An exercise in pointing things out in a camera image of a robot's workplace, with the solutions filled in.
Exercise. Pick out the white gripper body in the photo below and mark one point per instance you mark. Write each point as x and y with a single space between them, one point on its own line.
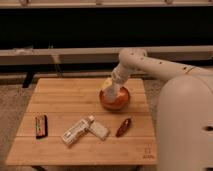
120 74

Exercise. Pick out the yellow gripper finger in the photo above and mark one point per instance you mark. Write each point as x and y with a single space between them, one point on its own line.
111 92
107 83

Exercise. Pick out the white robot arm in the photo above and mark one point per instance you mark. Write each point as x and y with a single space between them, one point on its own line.
184 125

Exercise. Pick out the orange ceramic bowl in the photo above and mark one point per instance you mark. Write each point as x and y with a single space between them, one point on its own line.
121 101

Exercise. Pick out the white flat packet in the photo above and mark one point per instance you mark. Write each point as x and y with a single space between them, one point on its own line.
99 130

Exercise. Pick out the white tube package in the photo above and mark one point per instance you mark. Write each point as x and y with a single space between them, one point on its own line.
77 130

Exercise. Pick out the wooden low table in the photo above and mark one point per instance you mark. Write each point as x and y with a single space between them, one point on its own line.
66 101

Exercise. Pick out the black red candy bar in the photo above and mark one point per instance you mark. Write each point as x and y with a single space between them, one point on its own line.
41 126

